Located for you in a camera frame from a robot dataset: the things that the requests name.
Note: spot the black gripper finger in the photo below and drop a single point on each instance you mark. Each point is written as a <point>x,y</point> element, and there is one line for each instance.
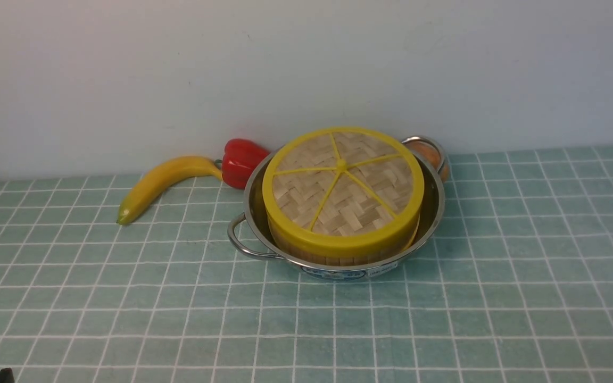
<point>7,375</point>

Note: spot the yellow-rimmed bamboo steamer basket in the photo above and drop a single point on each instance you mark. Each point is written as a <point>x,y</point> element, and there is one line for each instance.
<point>345,251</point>

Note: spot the woven bamboo steamer lid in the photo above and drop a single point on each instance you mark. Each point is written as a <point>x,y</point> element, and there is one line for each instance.
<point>343,182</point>

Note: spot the stainless steel pot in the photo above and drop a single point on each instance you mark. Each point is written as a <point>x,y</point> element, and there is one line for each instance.
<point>255,216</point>

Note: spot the yellow banana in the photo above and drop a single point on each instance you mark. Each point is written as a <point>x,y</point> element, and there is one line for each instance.
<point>160,178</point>

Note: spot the red bell pepper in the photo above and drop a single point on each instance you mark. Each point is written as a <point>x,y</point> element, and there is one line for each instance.
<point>239,160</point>

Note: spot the orange round fruit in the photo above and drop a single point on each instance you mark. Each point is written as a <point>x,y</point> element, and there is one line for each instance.
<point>431,154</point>

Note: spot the green checked tablecloth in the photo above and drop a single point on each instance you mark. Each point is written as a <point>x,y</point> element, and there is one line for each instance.
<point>516,285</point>

